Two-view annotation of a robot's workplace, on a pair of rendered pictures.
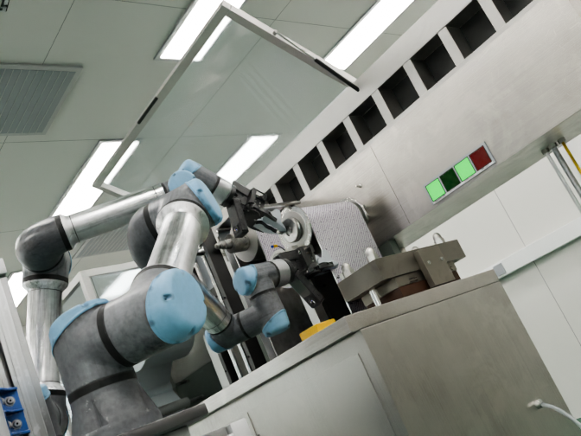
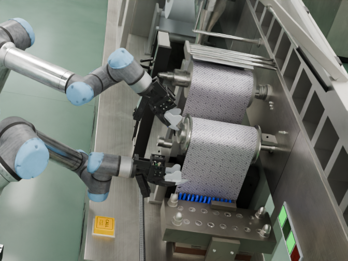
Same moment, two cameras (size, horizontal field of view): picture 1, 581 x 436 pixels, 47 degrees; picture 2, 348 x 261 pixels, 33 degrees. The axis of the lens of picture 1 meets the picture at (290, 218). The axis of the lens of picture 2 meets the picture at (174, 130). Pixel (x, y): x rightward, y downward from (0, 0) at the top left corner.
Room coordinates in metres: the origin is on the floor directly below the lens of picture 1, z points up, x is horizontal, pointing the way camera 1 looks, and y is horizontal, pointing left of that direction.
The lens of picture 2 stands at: (0.45, -0.93, 2.37)
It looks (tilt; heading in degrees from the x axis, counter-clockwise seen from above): 32 degrees down; 33
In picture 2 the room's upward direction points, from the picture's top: 15 degrees clockwise
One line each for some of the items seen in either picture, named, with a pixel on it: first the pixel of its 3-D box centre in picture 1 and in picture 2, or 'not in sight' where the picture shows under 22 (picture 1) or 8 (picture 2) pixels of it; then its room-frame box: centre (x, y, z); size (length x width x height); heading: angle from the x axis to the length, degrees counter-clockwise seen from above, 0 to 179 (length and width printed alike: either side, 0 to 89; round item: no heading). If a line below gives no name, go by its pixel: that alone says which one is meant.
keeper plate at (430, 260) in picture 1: (435, 266); (221, 251); (1.89, -0.32, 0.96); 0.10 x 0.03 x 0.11; 135
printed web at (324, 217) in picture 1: (310, 268); (209, 139); (2.13, 0.01, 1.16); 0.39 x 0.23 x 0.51; 45
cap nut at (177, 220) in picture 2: (371, 254); (178, 217); (1.80, -0.16, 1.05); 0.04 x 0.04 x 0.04
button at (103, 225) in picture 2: (318, 330); (104, 225); (1.68, 0.05, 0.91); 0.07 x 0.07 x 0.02; 45
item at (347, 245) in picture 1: (353, 254); (212, 178); (2.00, -0.13, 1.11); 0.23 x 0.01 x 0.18; 135
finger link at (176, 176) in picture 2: (327, 259); (177, 176); (1.89, -0.05, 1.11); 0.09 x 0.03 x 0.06; 134
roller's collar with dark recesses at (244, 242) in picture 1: (237, 242); (180, 78); (2.11, 0.20, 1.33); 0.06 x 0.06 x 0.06; 45
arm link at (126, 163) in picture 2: (277, 273); (125, 166); (1.78, 0.10, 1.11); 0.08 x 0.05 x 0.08; 45
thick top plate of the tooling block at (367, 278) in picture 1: (404, 269); (217, 225); (1.94, -0.24, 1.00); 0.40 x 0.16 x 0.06; 135
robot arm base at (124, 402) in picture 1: (111, 412); not in sight; (1.12, 0.41, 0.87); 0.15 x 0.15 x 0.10
